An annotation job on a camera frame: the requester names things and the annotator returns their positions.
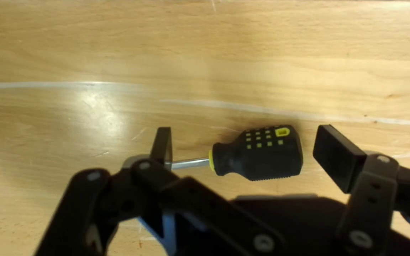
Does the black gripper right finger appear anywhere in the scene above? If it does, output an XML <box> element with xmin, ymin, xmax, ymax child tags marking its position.
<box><xmin>312</xmin><ymin>124</ymin><xmax>410</xmax><ymax>256</ymax></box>

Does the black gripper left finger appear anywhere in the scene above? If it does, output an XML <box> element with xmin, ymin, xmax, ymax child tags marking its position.
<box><xmin>33</xmin><ymin>126</ymin><xmax>288</xmax><ymax>256</ymax></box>

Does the stubby black yellow screwdriver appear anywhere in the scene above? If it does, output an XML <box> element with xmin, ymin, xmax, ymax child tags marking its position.
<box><xmin>170</xmin><ymin>124</ymin><xmax>305</xmax><ymax>182</ymax></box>

